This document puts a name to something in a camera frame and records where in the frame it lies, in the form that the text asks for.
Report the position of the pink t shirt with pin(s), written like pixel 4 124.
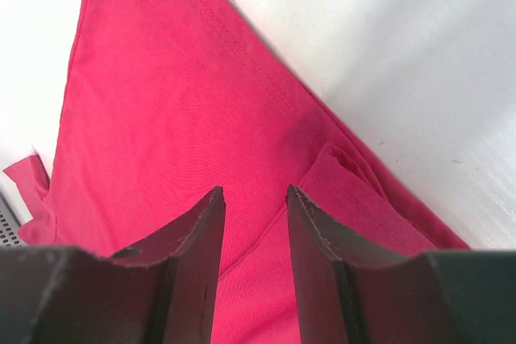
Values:
pixel 166 99

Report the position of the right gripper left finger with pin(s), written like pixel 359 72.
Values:
pixel 160 289

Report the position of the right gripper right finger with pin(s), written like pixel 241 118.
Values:
pixel 351 290

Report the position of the white plastic laundry basket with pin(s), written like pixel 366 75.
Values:
pixel 9 226

